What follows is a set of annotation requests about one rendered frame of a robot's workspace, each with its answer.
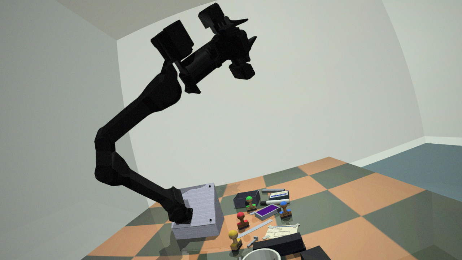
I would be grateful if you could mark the blue stamp pad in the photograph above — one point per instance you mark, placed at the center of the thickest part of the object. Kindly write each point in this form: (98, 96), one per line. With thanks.
(279, 195)

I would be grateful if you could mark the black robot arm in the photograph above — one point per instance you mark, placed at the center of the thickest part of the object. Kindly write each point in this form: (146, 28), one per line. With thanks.
(174, 44)

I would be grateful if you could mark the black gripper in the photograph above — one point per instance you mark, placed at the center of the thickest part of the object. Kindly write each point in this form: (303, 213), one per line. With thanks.
(213, 17)

